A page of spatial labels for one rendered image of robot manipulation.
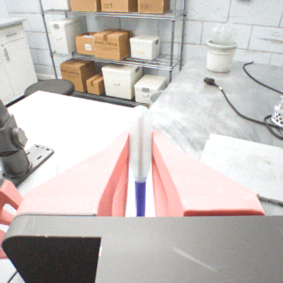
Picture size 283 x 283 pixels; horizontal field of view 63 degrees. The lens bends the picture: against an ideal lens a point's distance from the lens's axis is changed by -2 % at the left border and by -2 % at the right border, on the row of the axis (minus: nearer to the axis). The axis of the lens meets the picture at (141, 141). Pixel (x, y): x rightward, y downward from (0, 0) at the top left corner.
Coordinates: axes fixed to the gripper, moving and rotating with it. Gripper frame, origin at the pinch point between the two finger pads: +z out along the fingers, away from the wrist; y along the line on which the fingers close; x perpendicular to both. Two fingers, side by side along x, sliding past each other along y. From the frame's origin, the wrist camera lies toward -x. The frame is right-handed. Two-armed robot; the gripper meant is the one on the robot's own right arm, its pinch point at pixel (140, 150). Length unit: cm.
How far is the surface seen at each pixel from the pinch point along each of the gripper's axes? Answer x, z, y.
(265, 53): 52, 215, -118
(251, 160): 30, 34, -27
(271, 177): 30, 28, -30
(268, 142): 31, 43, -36
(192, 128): 31, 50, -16
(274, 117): 16.5, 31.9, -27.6
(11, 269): 32.2, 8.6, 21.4
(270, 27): 30, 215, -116
